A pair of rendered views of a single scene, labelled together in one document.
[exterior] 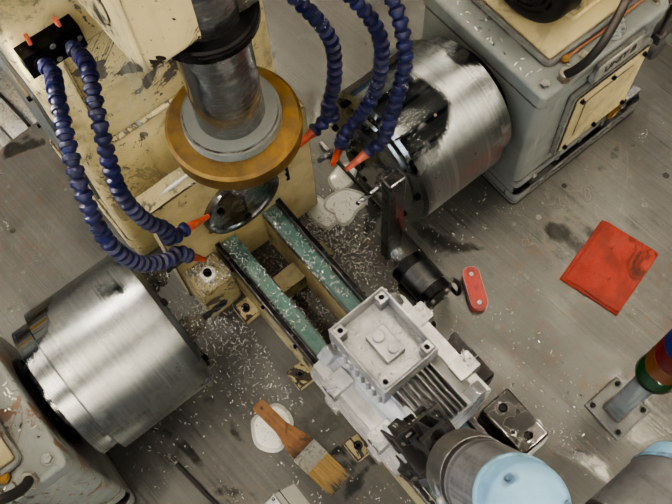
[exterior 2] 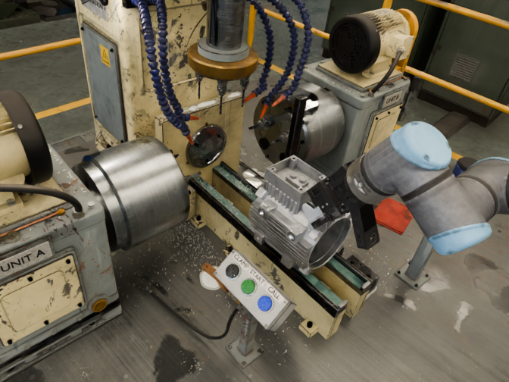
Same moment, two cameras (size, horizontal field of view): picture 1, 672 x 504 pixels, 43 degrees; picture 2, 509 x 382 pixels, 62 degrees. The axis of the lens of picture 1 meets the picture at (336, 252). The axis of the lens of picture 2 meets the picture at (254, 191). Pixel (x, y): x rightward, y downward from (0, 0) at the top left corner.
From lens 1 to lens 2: 0.72 m
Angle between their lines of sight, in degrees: 28
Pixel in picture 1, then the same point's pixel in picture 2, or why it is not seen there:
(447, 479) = (366, 160)
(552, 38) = (362, 82)
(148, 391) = (155, 195)
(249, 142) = (234, 51)
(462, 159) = (324, 126)
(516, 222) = not seen: hidden behind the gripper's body
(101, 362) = (131, 169)
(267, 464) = (210, 295)
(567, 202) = not seen: hidden behind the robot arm
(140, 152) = (157, 109)
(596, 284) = (388, 220)
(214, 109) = (223, 20)
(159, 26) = not seen: outside the picture
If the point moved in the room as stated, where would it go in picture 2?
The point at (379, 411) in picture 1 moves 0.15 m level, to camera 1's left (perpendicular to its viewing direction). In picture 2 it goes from (293, 220) to (231, 221)
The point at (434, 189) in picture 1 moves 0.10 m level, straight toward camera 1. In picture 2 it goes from (311, 138) to (310, 156)
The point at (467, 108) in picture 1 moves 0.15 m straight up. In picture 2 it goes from (326, 102) to (337, 56)
